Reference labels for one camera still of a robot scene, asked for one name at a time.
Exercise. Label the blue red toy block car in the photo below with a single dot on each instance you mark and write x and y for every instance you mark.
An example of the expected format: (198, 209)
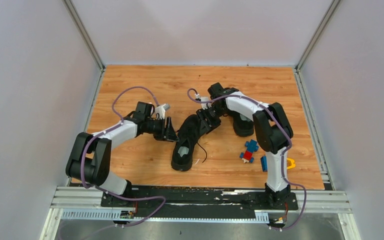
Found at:
(248, 155)

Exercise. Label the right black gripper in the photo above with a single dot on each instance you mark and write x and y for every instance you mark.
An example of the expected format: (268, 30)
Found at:
(207, 125)

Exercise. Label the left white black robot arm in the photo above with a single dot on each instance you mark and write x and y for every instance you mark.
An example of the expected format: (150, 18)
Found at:
(90, 156)

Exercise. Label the yellow blue toy block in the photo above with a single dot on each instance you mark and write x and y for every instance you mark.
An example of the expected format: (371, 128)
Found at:
(290, 163)

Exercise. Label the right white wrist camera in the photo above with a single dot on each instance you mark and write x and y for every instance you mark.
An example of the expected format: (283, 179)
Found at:
(204, 101)

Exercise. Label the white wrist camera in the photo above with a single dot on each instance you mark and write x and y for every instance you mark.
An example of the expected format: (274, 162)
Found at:
(204, 101)
(160, 111)

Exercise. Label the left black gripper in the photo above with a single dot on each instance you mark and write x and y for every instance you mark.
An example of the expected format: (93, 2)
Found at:
(168, 133)

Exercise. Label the aluminium frame rail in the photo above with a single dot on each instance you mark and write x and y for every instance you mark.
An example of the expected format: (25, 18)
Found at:
(317, 201)

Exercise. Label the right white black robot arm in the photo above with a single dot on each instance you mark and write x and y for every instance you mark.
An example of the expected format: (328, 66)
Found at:
(271, 127)

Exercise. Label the black shoe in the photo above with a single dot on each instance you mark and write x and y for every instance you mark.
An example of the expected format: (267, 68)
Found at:
(189, 135)
(242, 126)

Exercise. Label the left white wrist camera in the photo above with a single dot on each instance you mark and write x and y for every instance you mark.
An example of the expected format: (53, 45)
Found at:
(160, 111)

